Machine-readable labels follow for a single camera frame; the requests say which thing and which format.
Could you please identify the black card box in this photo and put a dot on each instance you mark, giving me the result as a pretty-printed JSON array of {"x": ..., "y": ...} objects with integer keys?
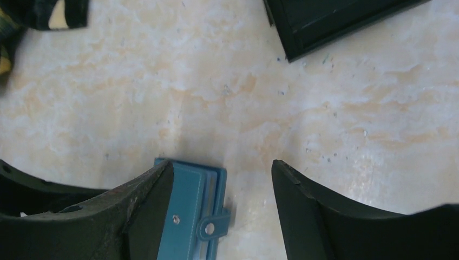
[{"x": 304, "y": 26}]

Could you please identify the yellow black plaid cloth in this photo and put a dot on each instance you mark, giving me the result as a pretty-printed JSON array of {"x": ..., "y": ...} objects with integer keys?
[{"x": 9, "y": 28}]

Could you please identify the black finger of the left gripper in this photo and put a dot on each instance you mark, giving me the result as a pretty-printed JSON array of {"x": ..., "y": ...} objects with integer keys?
[{"x": 24, "y": 193}]

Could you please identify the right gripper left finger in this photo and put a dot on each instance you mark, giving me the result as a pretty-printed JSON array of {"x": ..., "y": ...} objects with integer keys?
[{"x": 125, "y": 222}]

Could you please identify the black floral plush blanket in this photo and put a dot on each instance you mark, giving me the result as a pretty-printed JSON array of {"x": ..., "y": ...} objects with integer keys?
[{"x": 48, "y": 15}]

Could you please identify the blue card holder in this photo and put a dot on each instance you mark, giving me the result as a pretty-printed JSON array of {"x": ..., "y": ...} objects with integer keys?
[{"x": 196, "y": 217}]

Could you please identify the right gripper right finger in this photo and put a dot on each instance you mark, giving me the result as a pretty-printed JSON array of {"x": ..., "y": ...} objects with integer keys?
[{"x": 319, "y": 223}]

